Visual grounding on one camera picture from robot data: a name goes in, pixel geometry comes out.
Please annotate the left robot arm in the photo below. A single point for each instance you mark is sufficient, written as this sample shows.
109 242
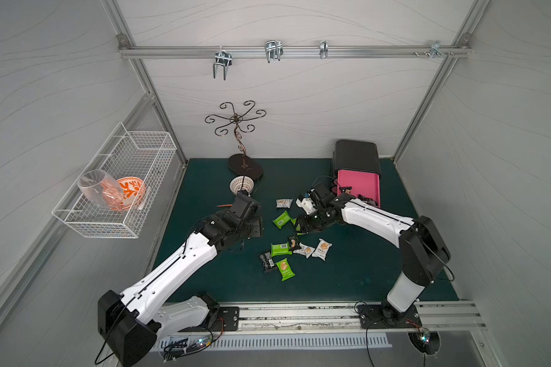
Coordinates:
131 322

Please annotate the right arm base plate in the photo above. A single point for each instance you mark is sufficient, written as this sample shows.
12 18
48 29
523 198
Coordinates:
376 317

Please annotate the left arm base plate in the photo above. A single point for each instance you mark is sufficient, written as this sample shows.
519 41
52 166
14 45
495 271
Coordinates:
224 319

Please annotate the white cookie pack top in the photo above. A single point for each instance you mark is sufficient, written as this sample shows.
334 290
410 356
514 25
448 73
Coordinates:
284 203

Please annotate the green mat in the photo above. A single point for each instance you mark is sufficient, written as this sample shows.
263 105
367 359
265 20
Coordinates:
360 266

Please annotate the brown metal hook stand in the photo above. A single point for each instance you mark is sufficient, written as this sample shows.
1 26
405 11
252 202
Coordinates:
239 124

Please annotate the white cookie pack lower left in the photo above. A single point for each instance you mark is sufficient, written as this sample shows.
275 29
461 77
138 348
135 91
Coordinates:
304 250

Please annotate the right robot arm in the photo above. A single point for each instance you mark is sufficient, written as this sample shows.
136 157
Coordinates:
423 251

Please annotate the aluminium top rail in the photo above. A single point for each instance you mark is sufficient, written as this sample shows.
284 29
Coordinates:
289 52

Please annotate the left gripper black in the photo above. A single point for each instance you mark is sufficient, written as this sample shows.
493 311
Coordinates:
253 225

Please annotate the black cookie pack bottom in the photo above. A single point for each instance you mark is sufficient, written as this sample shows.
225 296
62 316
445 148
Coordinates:
267 262

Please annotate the white cookie pack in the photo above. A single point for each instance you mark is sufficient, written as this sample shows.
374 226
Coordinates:
304 250
322 249
284 203

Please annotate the black pink drawer cabinet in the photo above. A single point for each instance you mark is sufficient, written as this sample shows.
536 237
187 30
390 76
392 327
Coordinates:
356 168

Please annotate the green cookie pack bottom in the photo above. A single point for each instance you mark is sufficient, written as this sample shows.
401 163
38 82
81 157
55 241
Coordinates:
285 269

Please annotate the orange patterned bowl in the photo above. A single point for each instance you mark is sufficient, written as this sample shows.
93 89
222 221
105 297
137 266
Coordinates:
134 193

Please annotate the clear glass cup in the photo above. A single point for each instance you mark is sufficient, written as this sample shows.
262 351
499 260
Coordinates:
101 189

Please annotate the white cookie pack lower right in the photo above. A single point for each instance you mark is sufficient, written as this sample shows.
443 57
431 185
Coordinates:
322 249

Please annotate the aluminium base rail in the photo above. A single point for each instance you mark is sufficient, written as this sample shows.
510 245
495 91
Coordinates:
303 317

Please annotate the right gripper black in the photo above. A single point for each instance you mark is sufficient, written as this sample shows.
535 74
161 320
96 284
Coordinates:
306 222

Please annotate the black cookie pack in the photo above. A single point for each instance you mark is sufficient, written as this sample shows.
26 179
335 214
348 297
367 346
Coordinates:
267 262
294 243

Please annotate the green cookie pack barcode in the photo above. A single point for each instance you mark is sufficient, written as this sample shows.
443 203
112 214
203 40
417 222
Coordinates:
280 249

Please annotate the green cookie pack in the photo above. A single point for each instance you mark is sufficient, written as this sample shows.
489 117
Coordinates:
295 222
285 269
282 220

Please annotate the white patterned small bowl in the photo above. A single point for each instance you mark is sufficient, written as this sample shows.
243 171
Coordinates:
242 183

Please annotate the white vented cable duct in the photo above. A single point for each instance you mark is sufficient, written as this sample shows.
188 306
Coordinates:
302 341

